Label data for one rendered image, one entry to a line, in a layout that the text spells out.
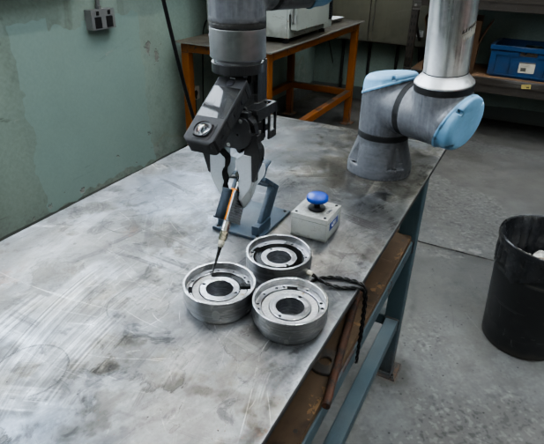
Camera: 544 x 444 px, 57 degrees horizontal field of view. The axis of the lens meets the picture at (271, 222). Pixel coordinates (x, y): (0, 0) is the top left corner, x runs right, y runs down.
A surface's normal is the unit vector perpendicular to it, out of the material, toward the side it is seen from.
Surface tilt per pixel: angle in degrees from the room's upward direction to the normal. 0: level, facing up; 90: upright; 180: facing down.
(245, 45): 90
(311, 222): 90
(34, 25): 90
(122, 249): 0
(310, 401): 0
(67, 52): 90
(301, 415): 0
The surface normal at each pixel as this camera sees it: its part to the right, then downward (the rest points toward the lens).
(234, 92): -0.22, -0.51
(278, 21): -0.47, 0.42
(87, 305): 0.02, -0.87
